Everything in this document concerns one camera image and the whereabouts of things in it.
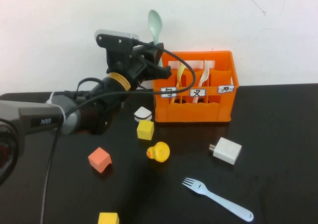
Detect yellow plastic spoon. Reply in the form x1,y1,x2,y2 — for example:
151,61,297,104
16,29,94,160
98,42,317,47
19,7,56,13
169,64,186,104

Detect yellow rubber duck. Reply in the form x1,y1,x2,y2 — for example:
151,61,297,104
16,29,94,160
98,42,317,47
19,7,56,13
146,141,170,163

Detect paper label reading 叉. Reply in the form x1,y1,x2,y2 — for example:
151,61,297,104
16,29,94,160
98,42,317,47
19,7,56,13
189,88,207,97

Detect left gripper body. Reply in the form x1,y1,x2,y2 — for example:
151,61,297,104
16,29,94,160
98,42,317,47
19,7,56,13
107,46,156,88

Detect yellow foam cube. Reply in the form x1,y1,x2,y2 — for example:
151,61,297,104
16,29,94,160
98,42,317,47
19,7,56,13
136,119,155,141
97,212,119,224

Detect salmon orange foam cube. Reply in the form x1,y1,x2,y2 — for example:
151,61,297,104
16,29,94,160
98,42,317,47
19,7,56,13
87,147,112,174

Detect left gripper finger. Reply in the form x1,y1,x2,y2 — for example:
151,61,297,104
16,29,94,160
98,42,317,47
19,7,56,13
145,64,172,81
143,42,165,65

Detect short black arm cable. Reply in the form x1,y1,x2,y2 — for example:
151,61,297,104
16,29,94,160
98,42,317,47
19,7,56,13
76,77,105,98

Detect paper label reading 刀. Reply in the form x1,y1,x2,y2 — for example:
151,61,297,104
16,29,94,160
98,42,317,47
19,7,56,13
217,85,235,94

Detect left camera black cable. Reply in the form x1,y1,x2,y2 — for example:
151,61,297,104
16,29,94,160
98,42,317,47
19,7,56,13
41,40,197,224

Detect pale green plastic spoon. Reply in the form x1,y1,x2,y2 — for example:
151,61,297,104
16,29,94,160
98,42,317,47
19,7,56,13
148,9,164,68

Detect light blue plastic fork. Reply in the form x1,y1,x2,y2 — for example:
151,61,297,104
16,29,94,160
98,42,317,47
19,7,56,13
181,177,254,222

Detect orange plastic cutlery holder crate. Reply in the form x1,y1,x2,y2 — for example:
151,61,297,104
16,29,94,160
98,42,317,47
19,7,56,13
151,50,240,123

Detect cream white plastic fork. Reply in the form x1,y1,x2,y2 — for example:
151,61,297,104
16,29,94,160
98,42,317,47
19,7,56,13
192,60,211,104

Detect white foam cube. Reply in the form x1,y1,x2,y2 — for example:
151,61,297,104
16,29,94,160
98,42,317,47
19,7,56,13
134,106,153,122

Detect white wall charger plug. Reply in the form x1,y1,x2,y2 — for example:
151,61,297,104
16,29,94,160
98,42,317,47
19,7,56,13
209,137,242,165

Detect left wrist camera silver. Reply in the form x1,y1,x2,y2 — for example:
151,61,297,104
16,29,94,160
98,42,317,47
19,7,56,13
94,29,140,70

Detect paper label reading 勺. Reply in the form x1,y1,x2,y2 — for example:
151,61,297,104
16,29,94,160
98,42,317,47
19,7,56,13
160,86,177,98

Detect white cable tie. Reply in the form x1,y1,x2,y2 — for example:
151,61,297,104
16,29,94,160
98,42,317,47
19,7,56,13
45,91,67,129

